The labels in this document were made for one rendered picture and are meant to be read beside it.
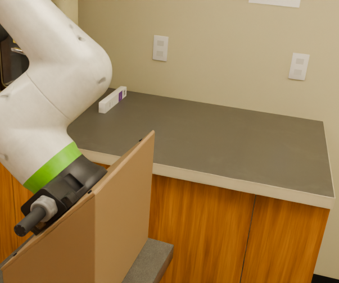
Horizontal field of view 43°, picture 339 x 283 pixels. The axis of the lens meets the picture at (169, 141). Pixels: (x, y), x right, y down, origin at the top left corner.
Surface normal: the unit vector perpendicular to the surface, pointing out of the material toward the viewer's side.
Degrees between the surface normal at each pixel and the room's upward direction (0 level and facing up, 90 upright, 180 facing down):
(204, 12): 90
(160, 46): 90
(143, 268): 0
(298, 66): 90
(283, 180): 0
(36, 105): 74
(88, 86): 97
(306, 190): 0
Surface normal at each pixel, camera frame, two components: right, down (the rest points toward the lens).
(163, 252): 0.07, -0.91
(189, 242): -0.27, 0.37
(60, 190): 0.59, -0.69
